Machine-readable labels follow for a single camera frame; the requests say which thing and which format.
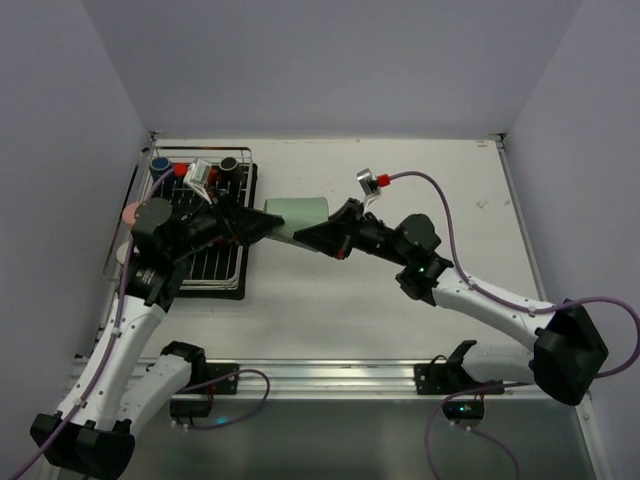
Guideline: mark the black cup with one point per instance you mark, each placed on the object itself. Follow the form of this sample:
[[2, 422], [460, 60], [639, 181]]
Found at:
[[230, 170]]

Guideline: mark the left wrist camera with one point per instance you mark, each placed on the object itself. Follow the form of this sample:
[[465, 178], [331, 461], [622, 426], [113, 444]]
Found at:
[[196, 178]]

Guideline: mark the black drip tray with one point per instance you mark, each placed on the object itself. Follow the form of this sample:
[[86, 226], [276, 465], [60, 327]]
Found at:
[[218, 272]]

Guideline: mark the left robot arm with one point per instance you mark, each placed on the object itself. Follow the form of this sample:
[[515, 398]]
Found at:
[[93, 430]]

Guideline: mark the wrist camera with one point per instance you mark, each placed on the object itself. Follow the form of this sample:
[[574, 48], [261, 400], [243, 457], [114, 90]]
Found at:
[[196, 178], [371, 188]]

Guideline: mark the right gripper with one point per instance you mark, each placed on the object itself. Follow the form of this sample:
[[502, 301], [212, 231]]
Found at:
[[353, 227]]

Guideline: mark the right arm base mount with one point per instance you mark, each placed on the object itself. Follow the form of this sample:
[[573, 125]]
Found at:
[[445, 376]]

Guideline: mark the large green mug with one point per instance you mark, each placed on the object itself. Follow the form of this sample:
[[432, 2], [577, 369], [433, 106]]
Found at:
[[298, 214]]

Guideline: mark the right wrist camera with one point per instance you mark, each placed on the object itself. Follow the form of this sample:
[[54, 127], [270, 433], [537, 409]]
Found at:
[[371, 188]]

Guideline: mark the small orange cup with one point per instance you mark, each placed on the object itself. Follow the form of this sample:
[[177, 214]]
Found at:
[[214, 175]]

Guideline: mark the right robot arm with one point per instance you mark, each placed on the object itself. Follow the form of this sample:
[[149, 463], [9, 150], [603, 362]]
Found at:
[[567, 349]]

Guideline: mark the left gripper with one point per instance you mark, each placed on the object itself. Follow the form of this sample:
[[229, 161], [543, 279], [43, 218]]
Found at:
[[223, 217]]

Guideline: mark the blue cup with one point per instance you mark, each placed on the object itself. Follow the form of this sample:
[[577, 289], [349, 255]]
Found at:
[[161, 168]]

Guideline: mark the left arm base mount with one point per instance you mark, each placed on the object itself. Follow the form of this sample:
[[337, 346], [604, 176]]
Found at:
[[196, 400]]

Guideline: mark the pink plastic cup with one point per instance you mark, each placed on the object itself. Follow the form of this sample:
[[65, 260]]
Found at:
[[128, 215]]

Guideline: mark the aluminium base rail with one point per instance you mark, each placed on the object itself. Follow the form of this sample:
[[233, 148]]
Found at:
[[337, 380]]

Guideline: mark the metal tin cup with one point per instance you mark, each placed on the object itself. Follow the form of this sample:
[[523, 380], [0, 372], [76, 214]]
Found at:
[[123, 251]]

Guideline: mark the metal wire dish rack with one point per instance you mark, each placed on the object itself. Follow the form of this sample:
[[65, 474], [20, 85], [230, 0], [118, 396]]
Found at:
[[208, 187]]

